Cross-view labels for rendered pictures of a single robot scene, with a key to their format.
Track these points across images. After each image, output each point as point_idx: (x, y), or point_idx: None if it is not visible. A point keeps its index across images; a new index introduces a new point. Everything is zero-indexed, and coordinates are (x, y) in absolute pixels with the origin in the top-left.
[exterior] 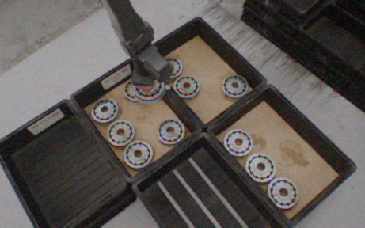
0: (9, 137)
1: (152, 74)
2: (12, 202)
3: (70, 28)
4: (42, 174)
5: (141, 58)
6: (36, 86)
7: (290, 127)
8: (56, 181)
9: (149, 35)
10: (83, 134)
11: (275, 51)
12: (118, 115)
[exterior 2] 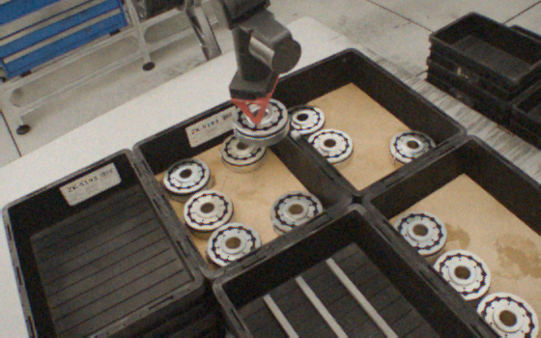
0: (31, 197)
1: (262, 54)
2: (18, 322)
3: (159, 85)
4: (69, 268)
5: (244, 26)
6: (94, 157)
7: (513, 213)
8: (89, 282)
9: None
10: (146, 213)
11: (476, 118)
12: (208, 185)
